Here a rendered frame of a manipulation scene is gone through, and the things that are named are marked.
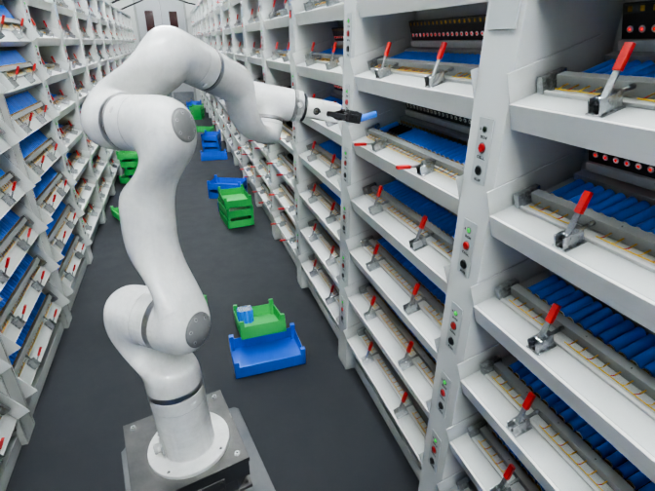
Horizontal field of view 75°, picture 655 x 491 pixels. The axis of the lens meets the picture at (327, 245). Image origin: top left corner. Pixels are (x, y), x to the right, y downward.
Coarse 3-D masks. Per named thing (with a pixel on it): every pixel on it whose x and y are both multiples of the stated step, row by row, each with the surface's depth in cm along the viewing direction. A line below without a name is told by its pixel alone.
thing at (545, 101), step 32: (640, 32) 67; (544, 64) 71; (576, 64) 73; (608, 64) 68; (640, 64) 63; (512, 96) 71; (544, 96) 70; (576, 96) 65; (608, 96) 57; (640, 96) 58; (512, 128) 73; (544, 128) 66; (576, 128) 61; (608, 128) 56; (640, 128) 52; (640, 160) 53
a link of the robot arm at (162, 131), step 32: (128, 96) 74; (160, 96) 72; (128, 128) 72; (160, 128) 70; (192, 128) 74; (160, 160) 72; (128, 192) 76; (160, 192) 77; (128, 224) 78; (160, 224) 79; (160, 256) 80; (160, 288) 80; (192, 288) 85; (160, 320) 80; (192, 320) 82
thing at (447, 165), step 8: (376, 136) 134; (384, 136) 128; (392, 136) 125; (392, 144) 124; (400, 144) 119; (408, 144) 116; (400, 152) 117; (408, 152) 116; (416, 152) 111; (424, 152) 108; (432, 152) 107; (440, 160) 102; (448, 160) 100; (440, 168) 101; (448, 168) 99; (456, 168) 96; (464, 168) 94; (448, 176) 97
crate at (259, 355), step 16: (272, 336) 198; (288, 336) 201; (240, 352) 191; (256, 352) 191; (272, 352) 191; (288, 352) 191; (304, 352) 182; (240, 368) 175; (256, 368) 178; (272, 368) 180
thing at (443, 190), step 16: (384, 112) 139; (400, 112) 141; (416, 112) 132; (352, 128) 138; (368, 128) 138; (464, 128) 111; (368, 160) 132; (384, 160) 120; (400, 160) 115; (416, 160) 112; (400, 176) 114; (416, 176) 104; (432, 176) 101; (432, 192) 99; (448, 192) 92; (448, 208) 95
